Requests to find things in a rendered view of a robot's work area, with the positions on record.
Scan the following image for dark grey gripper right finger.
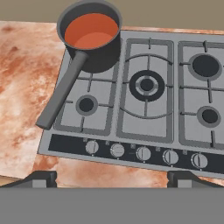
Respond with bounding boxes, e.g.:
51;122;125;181
166;170;223;189

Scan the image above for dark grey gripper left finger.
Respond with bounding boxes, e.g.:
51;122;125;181
2;170;58;189

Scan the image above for orange-red marinara sauce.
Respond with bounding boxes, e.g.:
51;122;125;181
64;12;120;50

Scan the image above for silver hob knob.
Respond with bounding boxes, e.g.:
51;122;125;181
136;145;152;162
85;139;101;156
191;152;209;170
162;149;179;165
109;143;126;159

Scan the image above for grey gas hob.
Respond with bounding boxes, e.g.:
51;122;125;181
37;25;224;179

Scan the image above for dark grey saucepan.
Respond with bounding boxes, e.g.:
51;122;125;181
35;0;123;131

